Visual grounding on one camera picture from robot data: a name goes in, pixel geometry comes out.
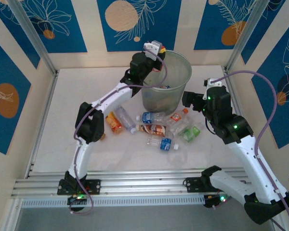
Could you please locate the narrow aluminium cross rail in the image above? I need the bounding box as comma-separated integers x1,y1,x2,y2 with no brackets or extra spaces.
26,168,247,180

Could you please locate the aluminium side rail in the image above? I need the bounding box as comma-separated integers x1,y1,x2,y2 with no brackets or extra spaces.
25,73,60,179
222,66,239,102

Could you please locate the green label plastic bottle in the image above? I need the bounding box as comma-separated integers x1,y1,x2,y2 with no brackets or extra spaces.
179,125,201,145

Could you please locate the blue label water bottle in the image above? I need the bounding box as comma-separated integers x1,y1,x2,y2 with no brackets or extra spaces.
135,111,168,125
146,135,180,153

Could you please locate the grey slotted cable duct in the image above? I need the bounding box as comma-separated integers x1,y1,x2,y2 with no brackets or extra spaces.
21,197,206,209

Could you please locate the red label bottle orange cap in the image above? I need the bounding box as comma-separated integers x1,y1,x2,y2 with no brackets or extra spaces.
170,108,190,123

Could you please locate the wide aluminium cross beam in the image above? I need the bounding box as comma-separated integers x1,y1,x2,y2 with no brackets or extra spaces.
11,178,246,198

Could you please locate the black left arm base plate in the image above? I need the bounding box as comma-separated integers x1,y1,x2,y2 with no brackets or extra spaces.
57,179,102,196

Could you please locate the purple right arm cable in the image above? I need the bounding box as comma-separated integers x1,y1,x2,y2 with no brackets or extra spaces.
215,70,289,231

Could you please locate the aluminium frame post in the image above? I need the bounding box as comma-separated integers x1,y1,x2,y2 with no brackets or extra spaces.
7,0,58,76
225,0,279,73
0,197,24,231

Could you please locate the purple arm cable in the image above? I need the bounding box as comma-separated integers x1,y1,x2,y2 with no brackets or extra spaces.
215,70,289,231
68,57,169,216

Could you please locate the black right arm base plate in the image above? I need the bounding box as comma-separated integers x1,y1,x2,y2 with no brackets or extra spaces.
184,177,208,193

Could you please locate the orange drink bottle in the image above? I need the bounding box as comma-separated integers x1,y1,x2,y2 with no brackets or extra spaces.
105,111,124,135

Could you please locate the aluminium lower frame post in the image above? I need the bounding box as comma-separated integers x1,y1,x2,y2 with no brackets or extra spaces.
0,197,24,231

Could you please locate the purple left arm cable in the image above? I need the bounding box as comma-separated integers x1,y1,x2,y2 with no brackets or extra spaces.
68,57,169,216

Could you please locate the clear crushed plastic bottle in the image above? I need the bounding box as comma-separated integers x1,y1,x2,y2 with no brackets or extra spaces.
167,115,198,137

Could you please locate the brown coffee drink bottle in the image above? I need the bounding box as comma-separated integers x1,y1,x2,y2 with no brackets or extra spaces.
130,123,167,137

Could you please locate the large clear plastic bottle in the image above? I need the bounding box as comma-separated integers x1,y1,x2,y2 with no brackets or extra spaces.
114,105,137,132

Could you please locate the grey mesh waste bin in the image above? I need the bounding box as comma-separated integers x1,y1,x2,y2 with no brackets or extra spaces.
140,50,193,116

